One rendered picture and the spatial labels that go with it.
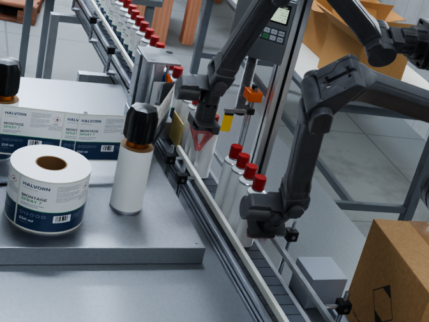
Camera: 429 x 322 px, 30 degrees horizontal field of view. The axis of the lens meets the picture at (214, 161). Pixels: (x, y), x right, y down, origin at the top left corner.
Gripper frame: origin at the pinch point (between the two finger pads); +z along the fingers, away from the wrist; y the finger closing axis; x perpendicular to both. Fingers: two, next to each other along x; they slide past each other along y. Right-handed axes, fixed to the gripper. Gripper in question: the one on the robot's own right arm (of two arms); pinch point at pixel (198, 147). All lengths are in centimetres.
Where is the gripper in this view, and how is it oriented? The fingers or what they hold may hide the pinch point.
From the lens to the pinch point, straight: 229.4
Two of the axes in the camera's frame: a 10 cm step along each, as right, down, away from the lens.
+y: 3.1, 4.7, -8.3
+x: 9.3, 0.4, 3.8
